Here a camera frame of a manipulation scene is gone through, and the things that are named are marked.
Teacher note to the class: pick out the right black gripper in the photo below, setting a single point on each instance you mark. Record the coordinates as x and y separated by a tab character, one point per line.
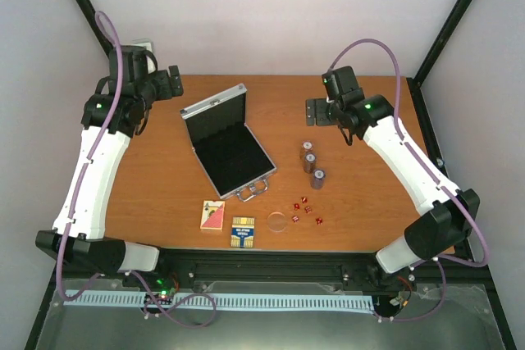
310	108

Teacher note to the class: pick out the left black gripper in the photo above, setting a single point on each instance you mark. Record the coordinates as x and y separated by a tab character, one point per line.
167	90

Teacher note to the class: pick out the brown poker chip stack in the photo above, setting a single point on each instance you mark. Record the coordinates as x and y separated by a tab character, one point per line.
306	147
309	162

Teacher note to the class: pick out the aluminium poker case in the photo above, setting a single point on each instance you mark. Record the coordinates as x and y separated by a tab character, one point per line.
231	156

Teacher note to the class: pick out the blue gold card deck box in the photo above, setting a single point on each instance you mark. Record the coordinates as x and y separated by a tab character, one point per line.
242	232

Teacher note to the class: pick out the red card deck box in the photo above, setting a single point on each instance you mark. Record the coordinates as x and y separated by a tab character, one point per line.
212	215

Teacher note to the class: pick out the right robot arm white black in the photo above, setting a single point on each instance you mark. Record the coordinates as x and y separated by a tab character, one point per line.
446	213

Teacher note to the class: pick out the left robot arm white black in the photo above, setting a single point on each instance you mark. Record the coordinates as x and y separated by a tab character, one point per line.
110	121

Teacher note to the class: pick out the purple poker chip stack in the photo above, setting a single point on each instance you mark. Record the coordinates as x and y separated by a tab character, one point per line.
317	180

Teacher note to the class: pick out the clear round dealer button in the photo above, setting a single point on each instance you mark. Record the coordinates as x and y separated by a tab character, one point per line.
276	221

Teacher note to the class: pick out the green lit circuit board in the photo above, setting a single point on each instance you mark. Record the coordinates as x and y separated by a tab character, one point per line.
166	289

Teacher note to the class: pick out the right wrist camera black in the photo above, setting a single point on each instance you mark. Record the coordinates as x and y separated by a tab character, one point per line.
342	84

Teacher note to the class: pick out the black aluminium frame rail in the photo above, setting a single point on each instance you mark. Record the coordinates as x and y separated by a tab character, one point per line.
348	271

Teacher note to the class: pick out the light blue cable duct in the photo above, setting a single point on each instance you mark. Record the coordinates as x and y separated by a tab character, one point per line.
227	301

